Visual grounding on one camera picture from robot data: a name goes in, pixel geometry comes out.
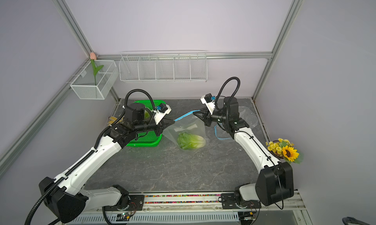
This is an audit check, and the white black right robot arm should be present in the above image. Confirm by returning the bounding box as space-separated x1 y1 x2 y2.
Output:
194 77 294 208

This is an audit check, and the aluminium mounting rail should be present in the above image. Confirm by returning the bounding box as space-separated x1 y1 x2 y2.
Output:
83 189 306 214

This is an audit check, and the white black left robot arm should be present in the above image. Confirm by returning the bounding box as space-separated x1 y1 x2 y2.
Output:
25 89 174 225

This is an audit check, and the clear blue-zip zip-top bag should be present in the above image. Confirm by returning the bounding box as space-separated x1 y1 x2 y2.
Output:
214 106 259 142

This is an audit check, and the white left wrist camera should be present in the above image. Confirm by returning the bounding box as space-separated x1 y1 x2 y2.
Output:
153 103 171 125

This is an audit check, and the yellow dotted work glove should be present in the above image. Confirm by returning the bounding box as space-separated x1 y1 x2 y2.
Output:
107 116 118 126

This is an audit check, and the long white wire shelf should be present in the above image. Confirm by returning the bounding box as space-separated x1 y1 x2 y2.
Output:
119 50 208 83

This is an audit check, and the white vented cable duct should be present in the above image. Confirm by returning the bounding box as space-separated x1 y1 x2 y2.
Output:
67 211 240 225

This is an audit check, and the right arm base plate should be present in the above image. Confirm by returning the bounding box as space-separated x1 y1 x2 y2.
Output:
218 192 261 209

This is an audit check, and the zip-top bag with label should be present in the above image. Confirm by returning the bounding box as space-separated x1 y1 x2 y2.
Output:
163 110 208 148

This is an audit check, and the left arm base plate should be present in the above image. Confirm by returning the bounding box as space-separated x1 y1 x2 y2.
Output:
104 194 145 211

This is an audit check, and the small white wire basket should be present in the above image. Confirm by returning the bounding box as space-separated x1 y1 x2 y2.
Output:
70 59 119 100

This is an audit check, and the green chinese cabbage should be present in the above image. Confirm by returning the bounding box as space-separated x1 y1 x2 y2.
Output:
144 108 152 121

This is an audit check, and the sunflower bouquet in pot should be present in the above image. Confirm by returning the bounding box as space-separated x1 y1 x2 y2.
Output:
266 138 304 164

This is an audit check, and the green plastic perforated basket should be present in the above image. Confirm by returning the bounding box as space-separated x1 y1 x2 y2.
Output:
127 100 162 147

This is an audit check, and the pink artificial tulip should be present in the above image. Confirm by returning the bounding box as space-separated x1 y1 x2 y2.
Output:
90 52 103 85

